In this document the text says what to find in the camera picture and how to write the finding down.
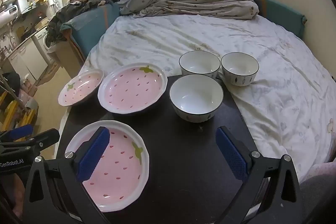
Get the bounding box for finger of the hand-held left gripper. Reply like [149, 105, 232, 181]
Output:
[0, 124, 34, 142]
[0, 128, 60, 155]

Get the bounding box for yellow stand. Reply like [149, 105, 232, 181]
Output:
[0, 99, 38, 134]

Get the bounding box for large white bowl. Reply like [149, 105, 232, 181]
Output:
[169, 74, 224, 123]

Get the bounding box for black bag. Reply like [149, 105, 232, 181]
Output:
[5, 72, 22, 98]

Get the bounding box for white washing machine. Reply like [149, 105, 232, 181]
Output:
[34, 27, 57, 65]

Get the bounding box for pile of dark clothes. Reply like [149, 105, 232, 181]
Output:
[47, 0, 107, 44]

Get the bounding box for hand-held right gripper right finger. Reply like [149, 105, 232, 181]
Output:
[215, 126, 302, 224]

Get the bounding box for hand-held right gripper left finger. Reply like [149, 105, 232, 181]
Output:
[16, 126, 111, 224]

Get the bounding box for pink strawberry plate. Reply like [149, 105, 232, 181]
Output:
[65, 120, 150, 212]
[98, 63, 168, 115]
[58, 69, 105, 107]

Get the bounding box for person's grey-clothed leg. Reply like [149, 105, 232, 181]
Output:
[299, 162, 336, 216]

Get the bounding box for white floral duvet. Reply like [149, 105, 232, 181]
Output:
[79, 14, 336, 184]

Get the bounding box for teal padded bed rail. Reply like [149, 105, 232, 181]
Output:
[251, 0, 307, 39]
[60, 2, 122, 56]

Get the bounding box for white base cabinet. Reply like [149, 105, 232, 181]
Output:
[7, 37, 48, 81]

